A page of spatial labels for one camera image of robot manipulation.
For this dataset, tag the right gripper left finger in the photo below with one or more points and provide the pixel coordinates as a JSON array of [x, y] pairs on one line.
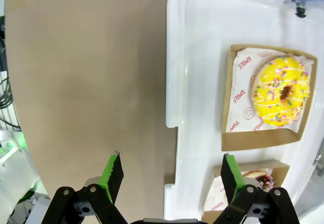
[[114, 173]]

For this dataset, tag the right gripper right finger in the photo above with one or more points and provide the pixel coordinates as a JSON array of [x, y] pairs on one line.
[[230, 176]]

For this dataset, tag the cardboard box with yellow donut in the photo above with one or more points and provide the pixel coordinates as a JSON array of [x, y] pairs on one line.
[[253, 140]]

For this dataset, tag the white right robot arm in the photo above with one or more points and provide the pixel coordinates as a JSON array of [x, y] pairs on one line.
[[15, 173]]

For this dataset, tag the chocolate donut with coloured sprinkles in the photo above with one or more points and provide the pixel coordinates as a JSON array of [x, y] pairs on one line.
[[265, 181]]

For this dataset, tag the cardboard box with sprinkle donut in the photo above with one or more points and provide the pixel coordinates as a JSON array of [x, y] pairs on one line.
[[281, 173]]

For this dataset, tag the yellow sprinkled donut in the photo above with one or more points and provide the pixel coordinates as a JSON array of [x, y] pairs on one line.
[[273, 77]]

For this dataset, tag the printed paper liner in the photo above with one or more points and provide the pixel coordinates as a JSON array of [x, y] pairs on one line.
[[240, 102], [215, 196]]

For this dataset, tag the large white plastic tray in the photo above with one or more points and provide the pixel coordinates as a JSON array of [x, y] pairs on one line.
[[202, 57]]

